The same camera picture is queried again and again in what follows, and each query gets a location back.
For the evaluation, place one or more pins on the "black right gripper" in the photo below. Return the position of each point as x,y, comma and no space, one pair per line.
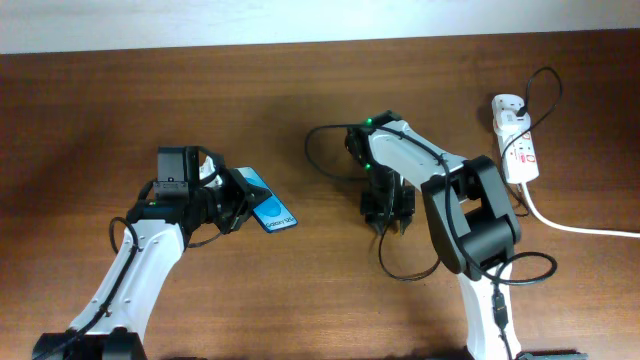
386,207

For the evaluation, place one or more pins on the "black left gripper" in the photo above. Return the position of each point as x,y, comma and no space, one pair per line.
244,198

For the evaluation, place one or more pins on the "blue screen smartphone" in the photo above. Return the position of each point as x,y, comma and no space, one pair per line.
271,214

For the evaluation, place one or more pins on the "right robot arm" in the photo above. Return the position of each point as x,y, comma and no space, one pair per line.
472,225

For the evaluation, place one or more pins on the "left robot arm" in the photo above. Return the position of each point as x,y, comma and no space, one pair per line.
193,187

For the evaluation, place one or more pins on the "white USB charger plug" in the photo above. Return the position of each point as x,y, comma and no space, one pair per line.
506,120

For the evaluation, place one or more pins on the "white power strip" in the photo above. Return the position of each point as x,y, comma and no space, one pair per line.
520,161

